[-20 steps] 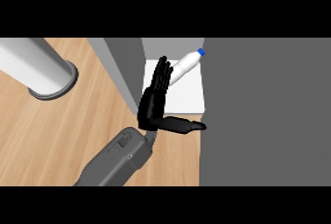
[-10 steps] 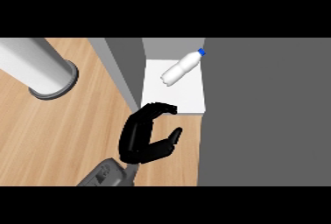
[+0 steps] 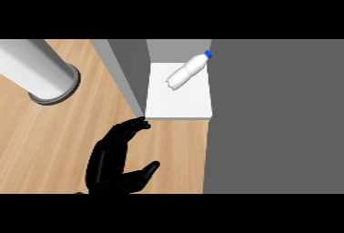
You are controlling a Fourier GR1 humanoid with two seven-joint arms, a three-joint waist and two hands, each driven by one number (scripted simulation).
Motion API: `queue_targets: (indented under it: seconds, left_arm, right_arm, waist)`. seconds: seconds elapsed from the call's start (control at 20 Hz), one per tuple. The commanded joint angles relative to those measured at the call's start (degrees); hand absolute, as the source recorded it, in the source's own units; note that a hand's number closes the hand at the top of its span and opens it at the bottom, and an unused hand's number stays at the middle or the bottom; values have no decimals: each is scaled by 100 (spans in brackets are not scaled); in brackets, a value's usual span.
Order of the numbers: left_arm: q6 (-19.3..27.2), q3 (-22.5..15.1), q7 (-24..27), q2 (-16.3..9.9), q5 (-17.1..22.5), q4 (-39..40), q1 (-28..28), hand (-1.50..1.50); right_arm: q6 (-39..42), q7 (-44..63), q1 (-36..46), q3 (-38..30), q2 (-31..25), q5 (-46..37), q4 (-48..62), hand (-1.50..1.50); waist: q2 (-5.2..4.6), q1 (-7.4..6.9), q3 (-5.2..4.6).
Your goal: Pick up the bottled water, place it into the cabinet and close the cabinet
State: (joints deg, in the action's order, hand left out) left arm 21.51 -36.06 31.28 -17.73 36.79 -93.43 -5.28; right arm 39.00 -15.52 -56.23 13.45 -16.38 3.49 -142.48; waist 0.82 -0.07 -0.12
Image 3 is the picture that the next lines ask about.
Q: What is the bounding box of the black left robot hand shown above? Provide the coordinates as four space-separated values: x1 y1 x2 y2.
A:
74 116 161 195

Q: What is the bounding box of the grey cabinet with white shelf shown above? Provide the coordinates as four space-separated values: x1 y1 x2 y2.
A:
89 38 215 121

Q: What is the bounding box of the white water bottle blue cap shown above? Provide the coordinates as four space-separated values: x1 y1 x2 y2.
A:
164 49 216 92

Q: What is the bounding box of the large dark grey cabinet door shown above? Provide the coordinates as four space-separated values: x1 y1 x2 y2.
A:
203 38 344 195

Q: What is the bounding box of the white cylinder with grey base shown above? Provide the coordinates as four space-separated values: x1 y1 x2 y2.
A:
0 38 83 106

